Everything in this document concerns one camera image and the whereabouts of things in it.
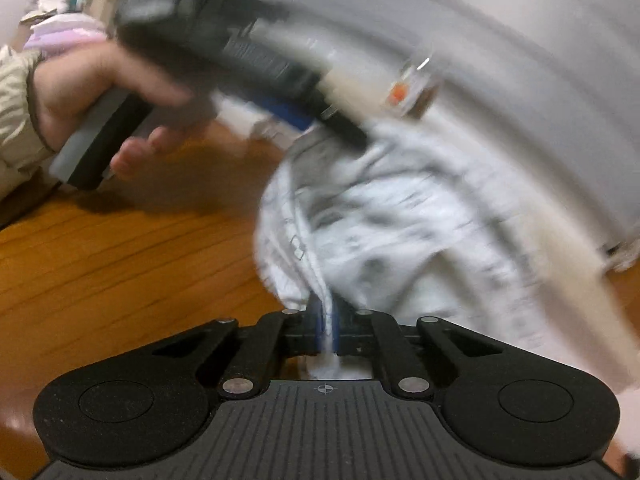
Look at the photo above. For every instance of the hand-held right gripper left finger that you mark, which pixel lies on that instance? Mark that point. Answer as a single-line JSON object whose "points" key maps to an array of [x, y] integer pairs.
{"points": [[314, 327]]}

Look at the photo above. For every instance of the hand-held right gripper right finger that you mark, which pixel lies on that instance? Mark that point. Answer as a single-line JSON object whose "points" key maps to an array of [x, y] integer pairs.
{"points": [[338, 330]]}

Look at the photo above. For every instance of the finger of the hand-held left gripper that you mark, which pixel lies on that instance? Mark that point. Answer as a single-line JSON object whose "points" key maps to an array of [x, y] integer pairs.
{"points": [[300, 112]]}

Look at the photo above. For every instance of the white patterned shirt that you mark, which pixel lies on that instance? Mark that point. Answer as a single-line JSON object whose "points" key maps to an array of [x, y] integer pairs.
{"points": [[400, 220]]}

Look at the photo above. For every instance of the person's left forearm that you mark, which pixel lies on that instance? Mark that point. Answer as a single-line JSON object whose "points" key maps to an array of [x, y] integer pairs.
{"points": [[15, 110]]}

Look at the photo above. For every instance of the person's left hand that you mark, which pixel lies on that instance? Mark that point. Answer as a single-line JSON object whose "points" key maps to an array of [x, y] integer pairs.
{"points": [[80, 75]]}

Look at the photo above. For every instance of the clear jar with orange label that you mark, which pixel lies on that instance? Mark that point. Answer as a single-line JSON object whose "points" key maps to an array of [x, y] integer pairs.
{"points": [[407, 87]]}

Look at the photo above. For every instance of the pink cloth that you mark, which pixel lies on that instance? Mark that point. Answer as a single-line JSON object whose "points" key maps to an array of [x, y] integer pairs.
{"points": [[65, 37]]}

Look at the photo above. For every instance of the grey window blind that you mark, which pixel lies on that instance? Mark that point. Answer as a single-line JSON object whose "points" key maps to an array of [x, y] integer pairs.
{"points": [[500, 35]]}

